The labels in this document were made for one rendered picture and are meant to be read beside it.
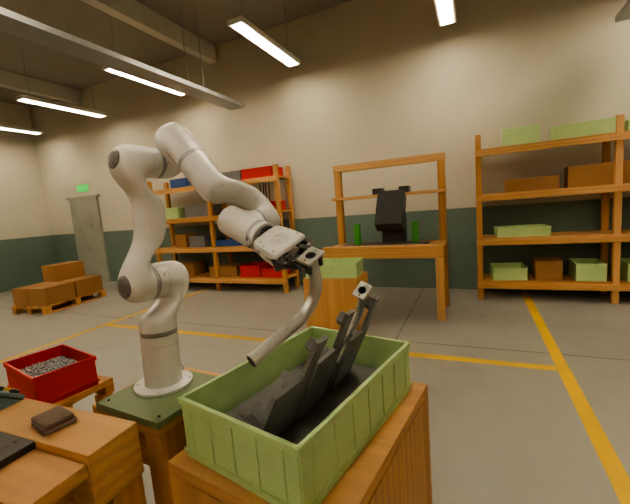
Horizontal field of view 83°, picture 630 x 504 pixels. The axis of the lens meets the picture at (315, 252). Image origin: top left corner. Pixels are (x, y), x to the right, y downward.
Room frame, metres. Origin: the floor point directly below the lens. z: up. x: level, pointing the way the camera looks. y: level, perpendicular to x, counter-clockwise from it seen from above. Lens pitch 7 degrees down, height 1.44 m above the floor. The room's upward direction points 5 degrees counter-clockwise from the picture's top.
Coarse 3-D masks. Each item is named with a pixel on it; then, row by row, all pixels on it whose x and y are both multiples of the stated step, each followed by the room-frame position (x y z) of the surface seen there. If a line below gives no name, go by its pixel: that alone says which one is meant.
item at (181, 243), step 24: (264, 168) 6.11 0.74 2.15; (288, 168) 6.38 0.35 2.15; (168, 192) 6.95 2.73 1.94; (288, 192) 6.39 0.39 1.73; (168, 216) 7.09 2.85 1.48; (192, 216) 6.87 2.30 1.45; (216, 216) 6.55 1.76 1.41; (192, 240) 6.86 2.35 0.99; (216, 240) 6.62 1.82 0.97; (192, 264) 6.96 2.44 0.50; (216, 264) 6.60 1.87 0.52; (240, 264) 6.69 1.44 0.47; (264, 264) 6.45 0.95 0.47; (288, 288) 6.03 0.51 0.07
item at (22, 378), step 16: (48, 352) 1.48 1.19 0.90; (64, 352) 1.51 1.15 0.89; (80, 352) 1.42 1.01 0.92; (16, 368) 1.29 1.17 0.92; (32, 368) 1.36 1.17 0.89; (48, 368) 1.35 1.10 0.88; (64, 368) 1.27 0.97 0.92; (80, 368) 1.31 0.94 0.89; (16, 384) 1.30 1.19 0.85; (32, 384) 1.19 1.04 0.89; (48, 384) 1.22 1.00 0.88; (64, 384) 1.26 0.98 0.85; (80, 384) 1.30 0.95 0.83; (96, 384) 1.35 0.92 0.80; (48, 400) 1.21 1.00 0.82
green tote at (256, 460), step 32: (288, 352) 1.25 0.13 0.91; (384, 352) 1.19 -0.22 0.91; (224, 384) 1.01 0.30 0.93; (256, 384) 1.11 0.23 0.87; (384, 384) 0.98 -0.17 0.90; (192, 416) 0.87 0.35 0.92; (224, 416) 0.79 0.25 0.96; (352, 416) 0.83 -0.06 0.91; (384, 416) 0.97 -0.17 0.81; (192, 448) 0.88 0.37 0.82; (224, 448) 0.80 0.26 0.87; (256, 448) 0.73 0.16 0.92; (288, 448) 0.67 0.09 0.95; (320, 448) 0.72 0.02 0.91; (352, 448) 0.82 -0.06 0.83; (256, 480) 0.74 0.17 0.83; (288, 480) 0.68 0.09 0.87; (320, 480) 0.71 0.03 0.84
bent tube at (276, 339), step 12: (312, 252) 0.81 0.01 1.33; (324, 252) 0.80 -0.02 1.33; (312, 264) 0.79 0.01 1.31; (312, 276) 0.81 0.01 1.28; (312, 288) 0.83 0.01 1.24; (312, 300) 0.83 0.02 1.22; (300, 312) 0.82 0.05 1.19; (312, 312) 0.83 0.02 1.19; (288, 324) 0.79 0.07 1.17; (300, 324) 0.81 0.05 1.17; (276, 336) 0.77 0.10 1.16; (288, 336) 0.78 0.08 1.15; (264, 348) 0.74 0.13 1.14; (252, 360) 0.74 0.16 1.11
